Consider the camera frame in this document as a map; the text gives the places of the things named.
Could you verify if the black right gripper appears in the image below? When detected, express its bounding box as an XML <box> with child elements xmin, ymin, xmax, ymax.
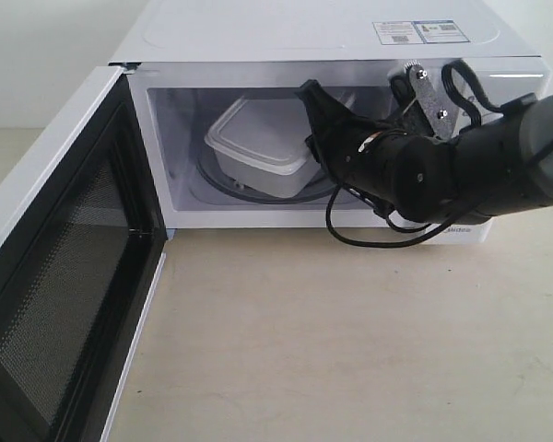
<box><xmin>295</xmin><ymin>79</ymin><xmax>456</xmax><ymax>224</ymax></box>

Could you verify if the white plastic lidded container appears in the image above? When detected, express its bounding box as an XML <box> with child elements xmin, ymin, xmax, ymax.
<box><xmin>205</xmin><ymin>97</ymin><xmax>321</xmax><ymax>199</ymax></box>

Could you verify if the white microwave door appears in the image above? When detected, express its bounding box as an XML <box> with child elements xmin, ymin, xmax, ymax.
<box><xmin>0</xmin><ymin>65</ymin><xmax>167</xmax><ymax>441</ymax></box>

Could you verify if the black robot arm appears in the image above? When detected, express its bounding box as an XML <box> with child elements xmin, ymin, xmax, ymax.
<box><xmin>297</xmin><ymin>80</ymin><xmax>553</xmax><ymax>224</ymax></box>

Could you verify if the white printed paper label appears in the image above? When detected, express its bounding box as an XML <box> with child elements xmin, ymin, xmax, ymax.
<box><xmin>372</xmin><ymin>20</ymin><xmax>470</xmax><ymax>45</ymax></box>

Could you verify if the white microwave oven body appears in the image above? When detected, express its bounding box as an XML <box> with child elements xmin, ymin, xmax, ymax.
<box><xmin>114</xmin><ymin>1</ymin><xmax>550</xmax><ymax>247</ymax></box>

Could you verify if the glass turntable plate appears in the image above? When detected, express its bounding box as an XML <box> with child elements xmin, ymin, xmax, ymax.
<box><xmin>196</xmin><ymin>147</ymin><xmax>335</xmax><ymax>205</ymax></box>

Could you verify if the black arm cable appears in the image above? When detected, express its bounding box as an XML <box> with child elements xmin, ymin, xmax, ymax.
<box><xmin>324</xmin><ymin>59</ymin><xmax>535</xmax><ymax>250</ymax></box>

